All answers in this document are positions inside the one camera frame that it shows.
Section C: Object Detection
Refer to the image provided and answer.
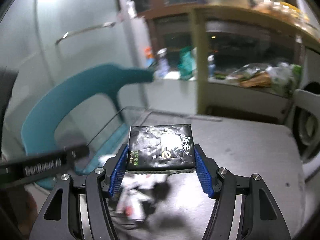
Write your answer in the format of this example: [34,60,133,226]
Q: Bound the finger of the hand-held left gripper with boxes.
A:
[64,144,90,167]

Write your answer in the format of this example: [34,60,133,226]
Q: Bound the small blue bottle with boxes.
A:
[207,55,216,78]

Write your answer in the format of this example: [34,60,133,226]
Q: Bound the white narrow cabinet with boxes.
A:
[122,0,155,75]

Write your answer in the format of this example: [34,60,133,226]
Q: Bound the grey refrigerator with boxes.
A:
[0,0,150,155]

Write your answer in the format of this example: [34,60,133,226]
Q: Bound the green white plastic bag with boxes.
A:
[266,62,303,97]

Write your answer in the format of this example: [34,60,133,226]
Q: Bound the clear spray bottle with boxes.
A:
[155,48,170,79]

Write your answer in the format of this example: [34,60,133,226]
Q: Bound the teal plastic chair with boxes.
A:
[21,64,154,190]

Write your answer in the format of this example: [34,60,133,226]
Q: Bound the yellow snack bags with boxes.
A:
[252,0,310,23]

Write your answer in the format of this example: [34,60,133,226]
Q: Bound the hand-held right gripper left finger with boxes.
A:
[27,144,129,240]

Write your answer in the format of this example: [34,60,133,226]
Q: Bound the orange capped spray bottle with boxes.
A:
[144,47,153,67]

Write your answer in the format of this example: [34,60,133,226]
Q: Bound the grey plastic chair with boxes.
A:
[292,89,320,178]

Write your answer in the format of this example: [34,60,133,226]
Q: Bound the clear plastic grocery bag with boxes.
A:
[226,64,275,88]

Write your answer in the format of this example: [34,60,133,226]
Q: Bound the light wooden shelf unit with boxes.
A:
[135,2,320,123]

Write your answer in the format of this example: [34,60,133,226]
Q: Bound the white printed wrapper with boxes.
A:
[116,174,170,222]

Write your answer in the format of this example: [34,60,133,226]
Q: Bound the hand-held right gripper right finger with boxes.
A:
[194,144,293,240]

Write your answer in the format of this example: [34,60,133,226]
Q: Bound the black wire basket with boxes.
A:
[86,106,223,155]

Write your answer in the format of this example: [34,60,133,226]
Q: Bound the crinkled black tissue pack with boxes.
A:
[126,124,196,175]

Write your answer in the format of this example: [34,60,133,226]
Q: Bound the white washing machine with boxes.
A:
[297,81,320,163]

